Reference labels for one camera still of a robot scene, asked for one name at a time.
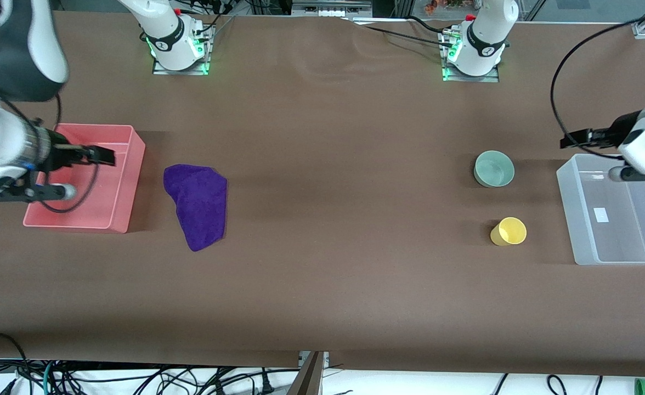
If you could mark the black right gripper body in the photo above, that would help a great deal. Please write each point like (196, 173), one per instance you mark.
(59, 153)

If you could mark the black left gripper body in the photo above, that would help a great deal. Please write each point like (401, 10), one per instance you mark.
(609, 135)

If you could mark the pale green bowl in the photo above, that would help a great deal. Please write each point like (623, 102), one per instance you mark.
(494, 170)

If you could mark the purple cloth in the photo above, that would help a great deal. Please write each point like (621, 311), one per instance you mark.
(199, 203)

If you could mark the yellow cup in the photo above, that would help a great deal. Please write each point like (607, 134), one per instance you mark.
(510, 231)

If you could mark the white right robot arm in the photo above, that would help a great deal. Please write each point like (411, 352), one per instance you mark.
(4, 142)

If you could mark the pink plastic bin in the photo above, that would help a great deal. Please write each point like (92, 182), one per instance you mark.
(119, 181)

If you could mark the white label sticker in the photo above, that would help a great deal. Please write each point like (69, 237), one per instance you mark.
(601, 215)

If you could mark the translucent plastic bin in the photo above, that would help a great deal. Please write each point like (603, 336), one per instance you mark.
(618, 241)

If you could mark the brown table cover sheet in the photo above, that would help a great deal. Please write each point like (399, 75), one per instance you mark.
(322, 230)

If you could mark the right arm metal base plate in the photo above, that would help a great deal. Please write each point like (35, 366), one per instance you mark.
(160, 71)

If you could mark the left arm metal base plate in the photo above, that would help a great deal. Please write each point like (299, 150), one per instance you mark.
(492, 78)

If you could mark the silver metal frame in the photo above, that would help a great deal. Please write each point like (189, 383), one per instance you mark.
(331, 7)

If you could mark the brown table leg post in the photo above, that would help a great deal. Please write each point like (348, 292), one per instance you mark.
(307, 378)

